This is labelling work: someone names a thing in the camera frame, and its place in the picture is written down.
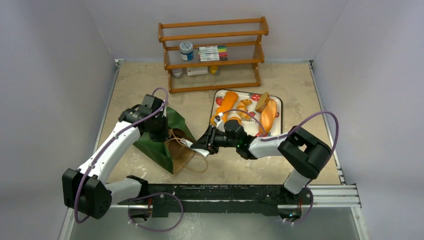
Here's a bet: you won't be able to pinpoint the green brown paper bag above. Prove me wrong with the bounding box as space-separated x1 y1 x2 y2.
133 106 209 175

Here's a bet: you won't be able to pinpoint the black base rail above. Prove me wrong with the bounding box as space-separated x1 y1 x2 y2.
117 183 313 219

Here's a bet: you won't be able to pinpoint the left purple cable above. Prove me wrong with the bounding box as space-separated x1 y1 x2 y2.
73 87 169 225

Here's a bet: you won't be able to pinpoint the fake baguette loaf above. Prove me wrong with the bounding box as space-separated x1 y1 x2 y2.
258 99 278 136

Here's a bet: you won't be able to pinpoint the small jar lower shelf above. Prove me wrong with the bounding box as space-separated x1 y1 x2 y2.
171 68 183 78

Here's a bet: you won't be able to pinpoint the blue white jar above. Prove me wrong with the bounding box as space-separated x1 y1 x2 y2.
179 41 194 61

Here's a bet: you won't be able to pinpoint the strawberry print white tray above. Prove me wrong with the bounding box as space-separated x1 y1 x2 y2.
209 89 283 136

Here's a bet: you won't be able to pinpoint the yellow small cube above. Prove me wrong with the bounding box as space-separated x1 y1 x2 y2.
209 65 220 75

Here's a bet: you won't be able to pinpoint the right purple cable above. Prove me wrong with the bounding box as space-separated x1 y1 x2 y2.
216 108 340 167

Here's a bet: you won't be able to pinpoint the fake bread slice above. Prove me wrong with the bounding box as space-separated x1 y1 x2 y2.
255 92 270 113

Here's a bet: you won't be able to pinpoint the coloured marker set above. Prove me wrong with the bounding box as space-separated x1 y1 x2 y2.
197 45 228 62

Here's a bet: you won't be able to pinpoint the white small box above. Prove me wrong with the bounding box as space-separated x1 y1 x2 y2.
186 66 209 77

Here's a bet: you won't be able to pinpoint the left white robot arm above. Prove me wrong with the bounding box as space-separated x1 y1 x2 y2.
62 94 169 224

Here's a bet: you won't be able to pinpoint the metal tongs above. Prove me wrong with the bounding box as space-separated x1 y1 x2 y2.
179 138 210 157

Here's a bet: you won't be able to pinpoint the wooden shelf rack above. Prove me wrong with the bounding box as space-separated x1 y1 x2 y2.
157 16 270 94

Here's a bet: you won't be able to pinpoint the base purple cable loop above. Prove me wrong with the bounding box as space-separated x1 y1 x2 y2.
127 191 184 233

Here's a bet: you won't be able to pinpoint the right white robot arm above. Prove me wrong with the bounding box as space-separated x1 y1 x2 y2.
189 120 334 204

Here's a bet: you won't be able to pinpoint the fake croissant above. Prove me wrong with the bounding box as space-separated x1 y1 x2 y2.
236 99 252 120

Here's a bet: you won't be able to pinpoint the round fake bun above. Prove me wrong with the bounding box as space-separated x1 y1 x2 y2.
227 116 242 125

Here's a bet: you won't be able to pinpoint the orange fake bread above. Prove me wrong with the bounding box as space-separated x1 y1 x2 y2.
209 91 239 126

